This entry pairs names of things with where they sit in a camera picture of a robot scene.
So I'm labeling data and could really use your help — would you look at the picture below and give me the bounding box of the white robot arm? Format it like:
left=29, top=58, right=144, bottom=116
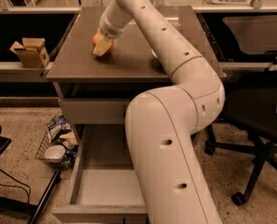
left=93, top=0, right=225, bottom=224

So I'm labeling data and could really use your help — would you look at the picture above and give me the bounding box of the black office chair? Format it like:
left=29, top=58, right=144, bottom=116
left=203, top=55, right=277, bottom=206

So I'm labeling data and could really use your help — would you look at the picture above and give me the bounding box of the grey drawer cabinet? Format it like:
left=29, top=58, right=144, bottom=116
left=46, top=5, right=228, bottom=224

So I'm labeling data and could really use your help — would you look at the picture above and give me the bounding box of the closed top drawer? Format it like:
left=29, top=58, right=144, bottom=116
left=58, top=98, right=130, bottom=124

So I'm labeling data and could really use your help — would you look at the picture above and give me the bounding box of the wire basket with items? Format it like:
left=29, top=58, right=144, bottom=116
left=35, top=114, right=78, bottom=170

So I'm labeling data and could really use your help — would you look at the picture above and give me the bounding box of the white cup in basket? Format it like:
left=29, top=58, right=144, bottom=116
left=44, top=145, right=65, bottom=160

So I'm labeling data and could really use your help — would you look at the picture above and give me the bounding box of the black stand base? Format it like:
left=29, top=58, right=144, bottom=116
left=0, top=119, right=62, bottom=224

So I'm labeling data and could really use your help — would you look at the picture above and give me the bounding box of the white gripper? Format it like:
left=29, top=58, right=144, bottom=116
left=92, top=11, right=128, bottom=58

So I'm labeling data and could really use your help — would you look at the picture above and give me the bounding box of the open middle drawer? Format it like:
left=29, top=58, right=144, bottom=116
left=51, top=123, right=204, bottom=224

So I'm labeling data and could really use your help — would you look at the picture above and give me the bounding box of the black cable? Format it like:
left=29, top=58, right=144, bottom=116
left=0, top=161, right=32, bottom=203

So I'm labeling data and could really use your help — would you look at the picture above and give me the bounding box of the open cardboard box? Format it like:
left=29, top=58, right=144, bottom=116
left=9, top=37, right=49, bottom=68

